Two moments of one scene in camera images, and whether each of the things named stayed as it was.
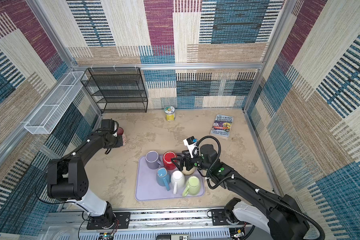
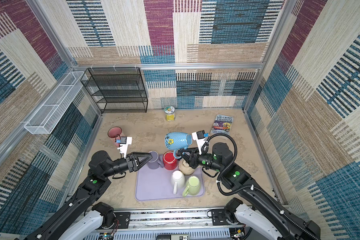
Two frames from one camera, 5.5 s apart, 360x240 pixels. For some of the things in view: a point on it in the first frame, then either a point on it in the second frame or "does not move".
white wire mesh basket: x=44 y=120 does not move
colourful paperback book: x=221 y=126 does not move
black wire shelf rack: x=117 y=90 does not move
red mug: x=167 y=157 does not move
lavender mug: x=152 y=160 does not move
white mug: x=177 y=180 does not move
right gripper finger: x=179 y=160 → x=188 y=151
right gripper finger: x=179 y=163 → x=186 y=156
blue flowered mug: x=162 y=179 → x=176 y=141
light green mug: x=193 y=187 does not move
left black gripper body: x=117 y=141 → x=131 y=168
